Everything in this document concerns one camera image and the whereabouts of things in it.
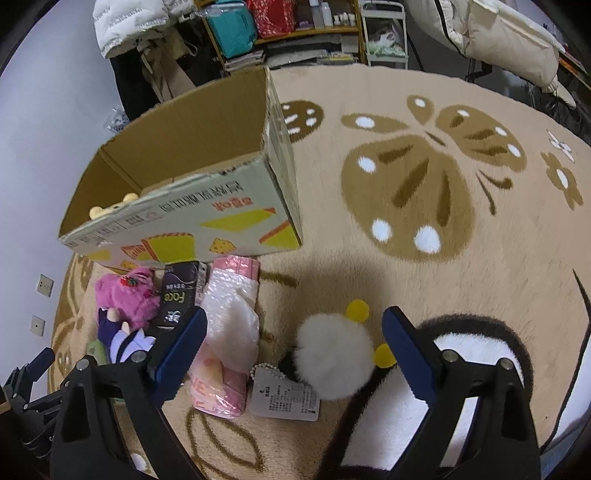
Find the teal bag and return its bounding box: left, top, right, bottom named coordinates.
left=205, top=2, right=257, bottom=58

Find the clear plastic bag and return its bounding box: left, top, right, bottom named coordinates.
left=104, top=108, right=129, bottom=136

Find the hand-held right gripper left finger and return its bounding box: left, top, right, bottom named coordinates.
left=48, top=305, right=208, bottom=480

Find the wooden shelf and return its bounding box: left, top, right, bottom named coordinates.
left=194, top=0, right=368, bottom=77

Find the white trolley cart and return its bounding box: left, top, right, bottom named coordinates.
left=358, top=0, right=409, bottom=70

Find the pink plush toy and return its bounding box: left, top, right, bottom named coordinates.
left=95, top=267, right=161, bottom=329

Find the stack of books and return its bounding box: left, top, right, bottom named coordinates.
left=222, top=48, right=266, bottom=73

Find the red bag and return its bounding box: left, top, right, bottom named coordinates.
left=245, top=0, right=296, bottom=40

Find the yellow plush toy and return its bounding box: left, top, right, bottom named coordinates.
left=89, top=193, right=139, bottom=220

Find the white fluffy plush with tag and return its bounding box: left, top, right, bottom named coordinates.
left=252, top=299, right=396, bottom=422

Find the beige hanging garment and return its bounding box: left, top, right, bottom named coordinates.
left=137, top=34, right=197, bottom=103

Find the black packet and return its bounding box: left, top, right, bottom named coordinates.
left=152, top=261, right=207, bottom=334

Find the beige patterned rug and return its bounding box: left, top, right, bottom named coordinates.
left=48, top=65, right=591, bottom=480

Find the white down jacket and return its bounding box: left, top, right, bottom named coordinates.
left=92, top=0, right=201, bottom=60

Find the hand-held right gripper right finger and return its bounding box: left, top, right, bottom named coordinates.
left=381, top=305, right=541, bottom=480

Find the dark hanging garment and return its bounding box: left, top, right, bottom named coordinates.
left=111, top=44, right=162, bottom=121

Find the white bottle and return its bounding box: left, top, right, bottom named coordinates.
left=309, top=0, right=333, bottom=28

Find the green round object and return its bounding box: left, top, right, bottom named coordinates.
left=85, top=339, right=109, bottom=366

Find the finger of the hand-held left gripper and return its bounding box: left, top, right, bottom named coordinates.
left=2, top=347, right=57, bottom=403
left=9, top=390, right=63, bottom=462

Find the purple-haired plush doll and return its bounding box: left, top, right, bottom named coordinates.
left=97, top=307, right=158, bottom=365

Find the printed cardboard box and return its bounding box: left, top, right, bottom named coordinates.
left=58, top=66, right=304, bottom=273

